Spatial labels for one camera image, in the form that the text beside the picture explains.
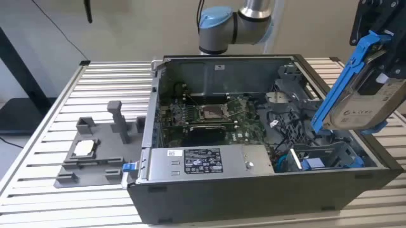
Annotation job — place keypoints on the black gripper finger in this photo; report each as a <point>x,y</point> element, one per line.
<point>396,35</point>
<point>359,21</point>

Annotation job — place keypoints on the hard disk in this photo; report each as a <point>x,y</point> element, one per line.
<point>357,111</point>

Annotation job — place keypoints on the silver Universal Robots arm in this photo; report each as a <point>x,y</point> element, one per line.
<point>221,33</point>

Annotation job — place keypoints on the black RAM slot bank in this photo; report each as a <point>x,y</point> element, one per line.
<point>207,96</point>

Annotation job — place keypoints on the blue plastic disk carrier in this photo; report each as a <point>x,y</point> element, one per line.
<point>312,164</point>

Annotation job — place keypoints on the black table corner cap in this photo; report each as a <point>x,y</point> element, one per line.
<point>84,63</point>
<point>333,59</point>

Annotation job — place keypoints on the grey plastic drive cage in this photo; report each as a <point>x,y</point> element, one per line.
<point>284,88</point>

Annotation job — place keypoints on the green motherboard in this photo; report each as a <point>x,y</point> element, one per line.
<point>247,133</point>

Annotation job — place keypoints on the CPU socket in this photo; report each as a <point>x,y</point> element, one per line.
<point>211,113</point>

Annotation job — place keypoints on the black graphics card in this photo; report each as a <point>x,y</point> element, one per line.
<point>205,134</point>

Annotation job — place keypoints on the black open PC case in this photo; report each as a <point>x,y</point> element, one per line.
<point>240,202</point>

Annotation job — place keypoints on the silver power supply unit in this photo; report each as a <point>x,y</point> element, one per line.
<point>157,164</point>

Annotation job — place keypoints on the grey parts rack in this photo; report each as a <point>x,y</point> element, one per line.
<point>101,133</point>

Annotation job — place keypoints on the blue case latch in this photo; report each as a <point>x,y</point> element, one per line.
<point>126,167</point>

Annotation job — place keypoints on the silver CPU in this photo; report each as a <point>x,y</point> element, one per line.
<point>84,148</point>

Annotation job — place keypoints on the black stand with base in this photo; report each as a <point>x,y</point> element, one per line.
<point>18,114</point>

